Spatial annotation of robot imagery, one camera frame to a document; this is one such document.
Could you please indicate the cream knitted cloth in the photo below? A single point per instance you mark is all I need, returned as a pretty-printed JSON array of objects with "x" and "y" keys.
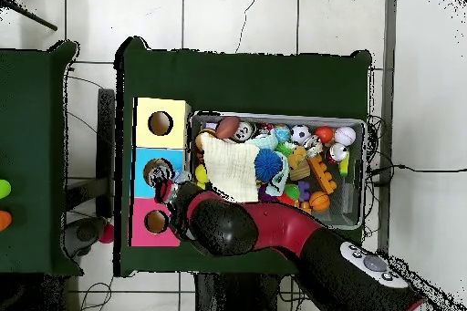
[{"x": 230, "y": 168}]

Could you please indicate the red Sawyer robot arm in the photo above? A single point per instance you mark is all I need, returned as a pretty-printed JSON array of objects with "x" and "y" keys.
[{"x": 284, "y": 227}]

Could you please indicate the wooden box with three holes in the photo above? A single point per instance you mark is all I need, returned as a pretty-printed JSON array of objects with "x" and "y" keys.
[{"x": 171, "y": 139}]

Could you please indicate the shallow clear mesh bin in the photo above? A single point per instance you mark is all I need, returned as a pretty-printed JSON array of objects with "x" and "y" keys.
[{"x": 292, "y": 117}]

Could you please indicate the wooden burger toy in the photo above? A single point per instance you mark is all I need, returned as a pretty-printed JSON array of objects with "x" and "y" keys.
[{"x": 197, "y": 141}]

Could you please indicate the red ball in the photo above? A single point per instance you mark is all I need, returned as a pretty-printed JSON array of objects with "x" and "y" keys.
[{"x": 107, "y": 234}]

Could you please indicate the black upright panel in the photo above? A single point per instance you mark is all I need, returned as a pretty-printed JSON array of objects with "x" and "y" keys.
[{"x": 105, "y": 136}]

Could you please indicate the brown toy football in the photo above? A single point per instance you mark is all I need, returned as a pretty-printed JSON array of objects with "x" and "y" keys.
[{"x": 227, "y": 126}]

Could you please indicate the grey rounded object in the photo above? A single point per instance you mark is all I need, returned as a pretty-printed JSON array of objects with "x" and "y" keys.
[{"x": 84, "y": 232}]

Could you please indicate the large blue spiky ball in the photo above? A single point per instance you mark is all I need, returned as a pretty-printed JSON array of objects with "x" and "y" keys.
[{"x": 268, "y": 165}]

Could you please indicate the teal knitted cloth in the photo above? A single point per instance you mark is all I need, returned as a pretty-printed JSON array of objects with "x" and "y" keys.
[{"x": 279, "y": 176}]

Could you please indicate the green spiky ball with eyes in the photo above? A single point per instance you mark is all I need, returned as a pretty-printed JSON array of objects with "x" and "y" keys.
[{"x": 282, "y": 148}]

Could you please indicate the dark green table cloth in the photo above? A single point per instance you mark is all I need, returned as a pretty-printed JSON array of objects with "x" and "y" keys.
[
  {"x": 29, "y": 125},
  {"x": 237, "y": 81}
]

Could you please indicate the black and white soccer ball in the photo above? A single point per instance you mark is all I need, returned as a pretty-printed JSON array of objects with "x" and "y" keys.
[{"x": 301, "y": 134}]

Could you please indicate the orange toy basketball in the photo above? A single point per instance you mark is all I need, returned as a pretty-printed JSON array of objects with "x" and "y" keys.
[{"x": 319, "y": 201}]

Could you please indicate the bright green round object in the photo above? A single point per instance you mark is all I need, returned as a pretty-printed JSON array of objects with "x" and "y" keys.
[{"x": 3, "y": 189}]

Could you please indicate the orange round object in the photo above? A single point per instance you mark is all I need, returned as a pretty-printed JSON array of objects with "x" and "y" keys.
[{"x": 4, "y": 220}]

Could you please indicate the smooth orange ball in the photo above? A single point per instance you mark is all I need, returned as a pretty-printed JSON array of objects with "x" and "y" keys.
[{"x": 324, "y": 134}]

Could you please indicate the white baseball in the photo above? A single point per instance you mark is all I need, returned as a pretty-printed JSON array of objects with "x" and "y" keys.
[{"x": 345, "y": 136}]

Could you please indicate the black rod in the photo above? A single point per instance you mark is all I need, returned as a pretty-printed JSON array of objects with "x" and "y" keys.
[{"x": 33, "y": 17}]

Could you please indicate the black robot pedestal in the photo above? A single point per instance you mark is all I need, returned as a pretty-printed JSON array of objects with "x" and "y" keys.
[{"x": 233, "y": 292}]

